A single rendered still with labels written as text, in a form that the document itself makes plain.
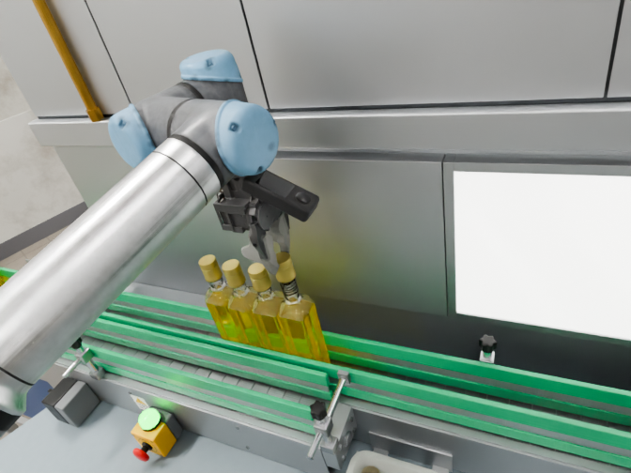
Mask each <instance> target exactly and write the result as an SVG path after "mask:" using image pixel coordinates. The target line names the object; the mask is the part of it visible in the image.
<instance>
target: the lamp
mask: <svg viewBox="0 0 631 473"><path fill-rule="evenodd" d="M161 421H162V417H161V415H160V414H159V413H158V412H157V410H156V409H153V408H149V409H146V410H145V411H143V412H142V413H141V415H140V417H139V420H138V422H139V424H140V426H141V428H142V429H143V431H145V432H151V431H153V430H155V429H156V428H157V427H158V426H159V425H160V423H161Z"/></svg>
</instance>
